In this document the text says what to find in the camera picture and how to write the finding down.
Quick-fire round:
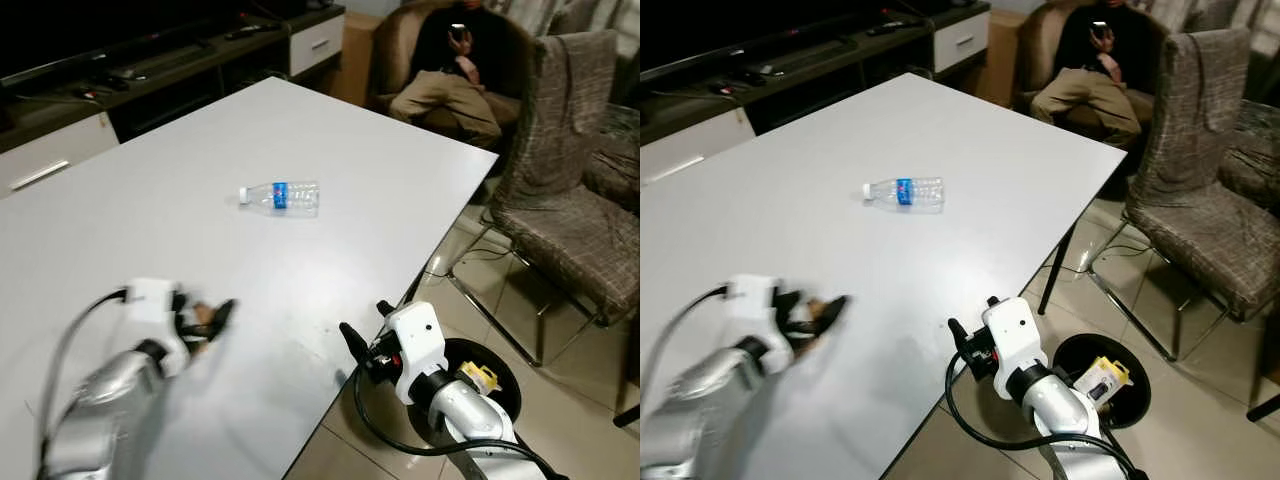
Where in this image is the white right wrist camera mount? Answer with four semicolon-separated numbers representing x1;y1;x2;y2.
981;296;1050;401
384;301;449;406

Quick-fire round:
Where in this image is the brown patterned dining chair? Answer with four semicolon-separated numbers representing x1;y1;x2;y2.
447;30;641;367
583;100;641;213
1218;98;1280;211
1088;27;1280;362

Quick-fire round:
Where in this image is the yellow white trash package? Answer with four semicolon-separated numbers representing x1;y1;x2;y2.
458;362;500;397
1074;356;1132;403

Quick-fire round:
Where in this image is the white drawer with handle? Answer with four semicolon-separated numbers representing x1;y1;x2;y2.
640;107;757;188
932;10;992;74
289;14;347;78
0;111;122;198

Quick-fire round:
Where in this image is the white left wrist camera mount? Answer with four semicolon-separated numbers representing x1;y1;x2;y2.
126;277;191;346
726;274;791;341

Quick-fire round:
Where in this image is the seated person black top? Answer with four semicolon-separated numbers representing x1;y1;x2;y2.
1030;0;1167;147
388;0;523;151

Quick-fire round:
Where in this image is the small brown cardboard box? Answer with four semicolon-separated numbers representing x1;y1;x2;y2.
973;8;1029;107
328;10;379;109

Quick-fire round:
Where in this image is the black table leg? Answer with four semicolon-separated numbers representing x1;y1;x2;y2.
1038;224;1079;317

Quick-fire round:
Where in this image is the dark tv stand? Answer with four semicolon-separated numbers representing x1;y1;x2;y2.
0;5;347;198
640;0;992;188

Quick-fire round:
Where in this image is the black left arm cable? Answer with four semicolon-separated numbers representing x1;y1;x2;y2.
38;288;133;471
652;284;733;411

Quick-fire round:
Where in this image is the brown armchair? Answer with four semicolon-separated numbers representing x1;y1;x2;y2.
1012;0;1186;136
368;0;543;141

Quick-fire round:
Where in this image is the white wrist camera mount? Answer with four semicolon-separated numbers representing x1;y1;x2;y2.
981;296;1050;401
384;301;449;406
726;274;791;341
126;277;191;346

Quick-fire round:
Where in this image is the black round rubbish bin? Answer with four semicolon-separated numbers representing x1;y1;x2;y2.
1050;332;1152;433
408;338;524;447

